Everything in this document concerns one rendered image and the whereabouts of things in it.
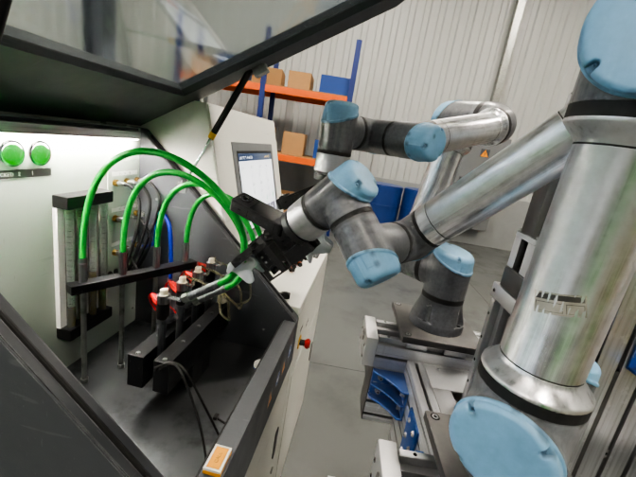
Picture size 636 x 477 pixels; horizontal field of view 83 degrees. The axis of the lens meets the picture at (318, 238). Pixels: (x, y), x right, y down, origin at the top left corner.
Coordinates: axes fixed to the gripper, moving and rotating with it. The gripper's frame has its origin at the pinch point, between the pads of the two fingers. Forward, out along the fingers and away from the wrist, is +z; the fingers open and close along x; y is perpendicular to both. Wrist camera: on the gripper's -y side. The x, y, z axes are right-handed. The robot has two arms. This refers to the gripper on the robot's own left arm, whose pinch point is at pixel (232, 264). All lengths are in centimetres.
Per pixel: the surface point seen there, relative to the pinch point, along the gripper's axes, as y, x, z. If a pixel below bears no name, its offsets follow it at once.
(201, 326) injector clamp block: 7.5, 3.5, 27.7
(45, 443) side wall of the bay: 4.0, -39.1, 7.0
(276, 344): 24.1, 11.6, 18.7
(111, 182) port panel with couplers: -37.6, 9.9, 27.1
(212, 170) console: -26.4, 31.3, 15.2
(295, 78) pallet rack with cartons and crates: -177, 493, 159
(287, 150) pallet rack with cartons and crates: -101, 469, 237
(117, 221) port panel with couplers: -29.4, 9.1, 34.8
